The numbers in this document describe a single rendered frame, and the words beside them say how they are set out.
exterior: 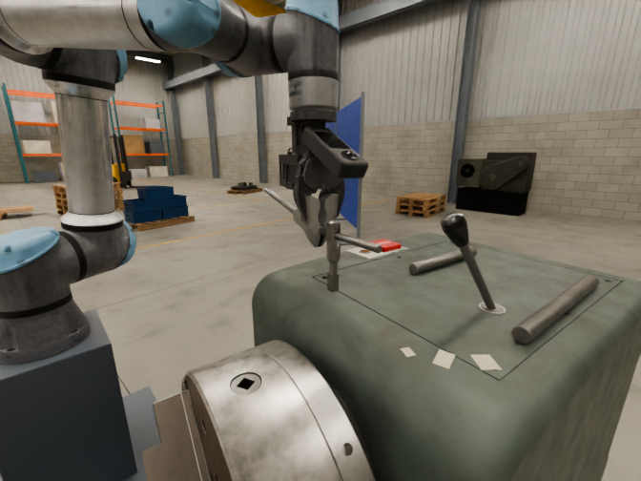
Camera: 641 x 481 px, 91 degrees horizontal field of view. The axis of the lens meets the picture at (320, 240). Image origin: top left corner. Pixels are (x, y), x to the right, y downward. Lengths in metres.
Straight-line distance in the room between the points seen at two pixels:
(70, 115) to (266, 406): 0.66
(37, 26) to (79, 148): 0.25
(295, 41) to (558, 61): 9.96
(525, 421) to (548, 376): 0.08
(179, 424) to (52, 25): 0.53
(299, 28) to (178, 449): 0.55
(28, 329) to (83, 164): 0.33
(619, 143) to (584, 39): 2.50
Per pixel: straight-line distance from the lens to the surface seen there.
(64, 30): 0.60
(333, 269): 0.50
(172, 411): 0.47
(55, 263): 0.80
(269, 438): 0.35
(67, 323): 0.84
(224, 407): 0.37
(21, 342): 0.83
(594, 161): 9.99
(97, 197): 0.83
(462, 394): 0.37
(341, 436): 0.37
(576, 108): 10.15
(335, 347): 0.44
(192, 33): 0.44
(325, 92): 0.49
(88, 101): 0.81
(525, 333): 0.46
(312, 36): 0.50
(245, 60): 0.52
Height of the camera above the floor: 1.48
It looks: 16 degrees down
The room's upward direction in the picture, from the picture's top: straight up
